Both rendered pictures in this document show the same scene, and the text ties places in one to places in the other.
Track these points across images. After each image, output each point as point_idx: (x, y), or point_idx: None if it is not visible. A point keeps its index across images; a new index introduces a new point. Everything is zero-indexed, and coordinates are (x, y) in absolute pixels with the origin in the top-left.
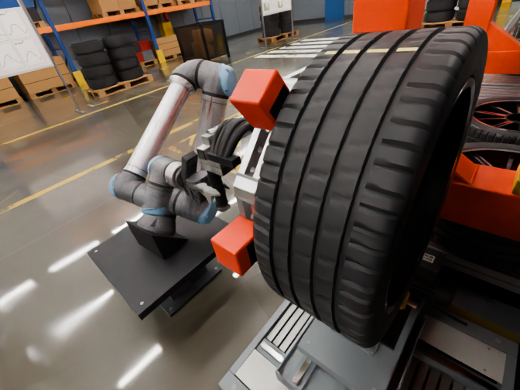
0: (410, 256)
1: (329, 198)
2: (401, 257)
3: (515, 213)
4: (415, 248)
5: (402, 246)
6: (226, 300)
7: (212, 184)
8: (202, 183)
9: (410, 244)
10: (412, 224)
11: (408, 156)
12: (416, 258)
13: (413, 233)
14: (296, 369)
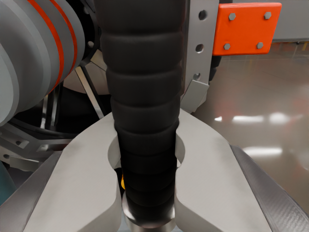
0: (86, 96)
1: None
2: (88, 99)
3: None
4: (77, 94)
5: (77, 98)
6: None
7: (178, 92)
8: (192, 210)
9: (73, 95)
10: (54, 89)
11: None
12: (86, 94)
13: (62, 91)
14: (177, 227)
